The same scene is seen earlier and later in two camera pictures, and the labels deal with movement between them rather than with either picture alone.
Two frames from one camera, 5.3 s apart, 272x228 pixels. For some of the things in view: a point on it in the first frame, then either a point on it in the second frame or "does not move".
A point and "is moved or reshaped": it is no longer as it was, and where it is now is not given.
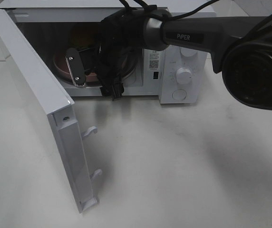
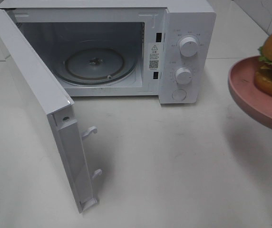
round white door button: x=179 y=94 does not move
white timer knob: x=184 y=76 does not move
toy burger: x=84 y=36 is moved or reshaped
